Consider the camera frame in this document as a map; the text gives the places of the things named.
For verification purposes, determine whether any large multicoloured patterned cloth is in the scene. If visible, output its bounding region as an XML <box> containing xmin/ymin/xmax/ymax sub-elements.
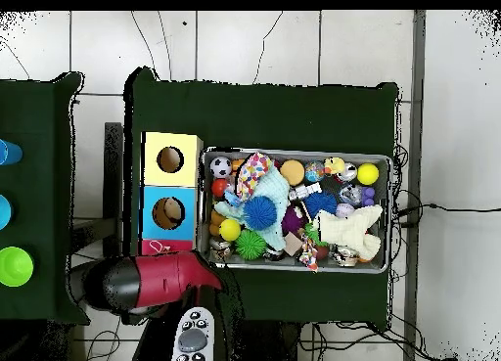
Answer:
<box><xmin>236</xmin><ymin>152</ymin><xmax>274</xmax><ymax>201</ymax></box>

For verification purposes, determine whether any blue spiky toy with eyes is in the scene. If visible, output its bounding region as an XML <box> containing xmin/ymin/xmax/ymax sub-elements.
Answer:
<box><xmin>243</xmin><ymin>195</ymin><xmax>279</xmax><ymax>231</ymax></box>

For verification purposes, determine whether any wooden box with three holes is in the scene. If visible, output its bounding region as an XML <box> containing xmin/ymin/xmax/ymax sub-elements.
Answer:
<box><xmin>139</xmin><ymin>131</ymin><xmax>205</xmax><ymax>256</ymax></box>

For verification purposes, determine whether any mint green waffle cloth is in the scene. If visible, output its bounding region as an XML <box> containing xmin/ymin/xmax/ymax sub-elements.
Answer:
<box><xmin>213</xmin><ymin>166</ymin><xmax>292</xmax><ymax>252</ymax></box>

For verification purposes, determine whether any black and white soccer ball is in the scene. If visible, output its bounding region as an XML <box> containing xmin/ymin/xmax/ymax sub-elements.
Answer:
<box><xmin>209</xmin><ymin>156</ymin><xmax>233</xmax><ymax>179</ymax></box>

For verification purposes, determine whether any smooth yellow ball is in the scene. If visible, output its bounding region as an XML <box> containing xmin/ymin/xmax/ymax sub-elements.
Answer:
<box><xmin>218</xmin><ymin>218</ymin><xmax>243</xmax><ymax>242</ymax></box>

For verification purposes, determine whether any orange foam ball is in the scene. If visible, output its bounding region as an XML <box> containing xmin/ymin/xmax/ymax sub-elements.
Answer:
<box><xmin>280</xmin><ymin>158</ymin><xmax>305</xmax><ymax>187</ymax></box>

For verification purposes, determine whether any green spiky ball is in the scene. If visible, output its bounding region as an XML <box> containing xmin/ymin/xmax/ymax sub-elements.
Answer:
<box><xmin>234</xmin><ymin>228</ymin><xmax>268</xmax><ymax>260</ymax></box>

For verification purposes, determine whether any blue spiky ball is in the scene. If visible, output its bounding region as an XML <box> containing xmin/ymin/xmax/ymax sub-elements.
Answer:
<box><xmin>303</xmin><ymin>191</ymin><xmax>339</xmax><ymax>218</ymax></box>

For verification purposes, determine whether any dark green table cloth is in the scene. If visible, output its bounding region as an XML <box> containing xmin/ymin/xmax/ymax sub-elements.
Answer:
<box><xmin>121</xmin><ymin>67</ymin><xmax>400</xmax><ymax>331</ymax></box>

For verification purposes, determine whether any cream waffle cloth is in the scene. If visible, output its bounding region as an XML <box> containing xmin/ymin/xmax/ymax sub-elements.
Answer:
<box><xmin>312</xmin><ymin>203</ymin><xmax>385</xmax><ymax>262</ymax></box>

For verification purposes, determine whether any yellow tennis ball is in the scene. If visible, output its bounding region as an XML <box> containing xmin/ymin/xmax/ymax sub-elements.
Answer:
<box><xmin>356</xmin><ymin>162</ymin><xmax>381</xmax><ymax>186</ymax></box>

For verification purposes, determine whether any green cloth covered side table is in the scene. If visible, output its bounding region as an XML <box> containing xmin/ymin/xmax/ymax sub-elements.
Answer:
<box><xmin>0</xmin><ymin>71</ymin><xmax>91</xmax><ymax>325</ymax></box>

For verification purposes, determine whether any blue cup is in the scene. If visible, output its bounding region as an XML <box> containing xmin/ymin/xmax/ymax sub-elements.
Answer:
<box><xmin>0</xmin><ymin>138</ymin><xmax>23</xmax><ymax>166</ymax></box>
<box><xmin>0</xmin><ymin>194</ymin><xmax>14</xmax><ymax>231</ymax></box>

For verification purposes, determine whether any green cup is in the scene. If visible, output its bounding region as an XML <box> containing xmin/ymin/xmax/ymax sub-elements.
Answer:
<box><xmin>0</xmin><ymin>246</ymin><xmax>35</xmax><ymax>288</ymax></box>

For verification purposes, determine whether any shallow wire mesh bin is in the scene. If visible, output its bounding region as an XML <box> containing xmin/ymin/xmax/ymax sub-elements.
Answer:
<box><xmin>197</xmin><ymin>143</ymin><xmax>393</xmax><ymax>275</ymax></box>

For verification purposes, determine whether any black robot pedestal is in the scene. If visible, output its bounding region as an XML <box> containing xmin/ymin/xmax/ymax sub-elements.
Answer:
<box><xmin>244</xmin><ymin>320</ymin><xmax>302</xmax><ymax>361</ymax></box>

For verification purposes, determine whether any black power cable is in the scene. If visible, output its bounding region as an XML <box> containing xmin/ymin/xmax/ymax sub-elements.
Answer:
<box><xmin>396</xmin><ymin>202</ymin><xmax>501</xmax><ymax>218</ymax></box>

